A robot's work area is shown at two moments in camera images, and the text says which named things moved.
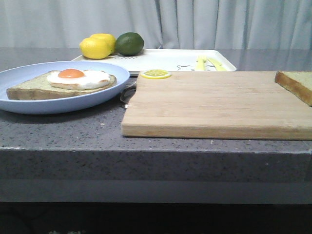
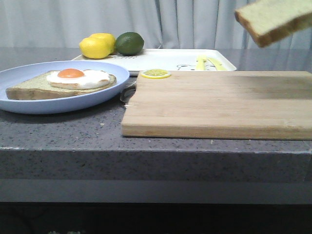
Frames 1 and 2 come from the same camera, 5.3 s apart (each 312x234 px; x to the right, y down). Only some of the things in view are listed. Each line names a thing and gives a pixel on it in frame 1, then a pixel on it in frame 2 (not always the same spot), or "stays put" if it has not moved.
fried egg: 90,79 stays put
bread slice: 299,83 to 267,21
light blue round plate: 13,76 stays put
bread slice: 38,87 stays put
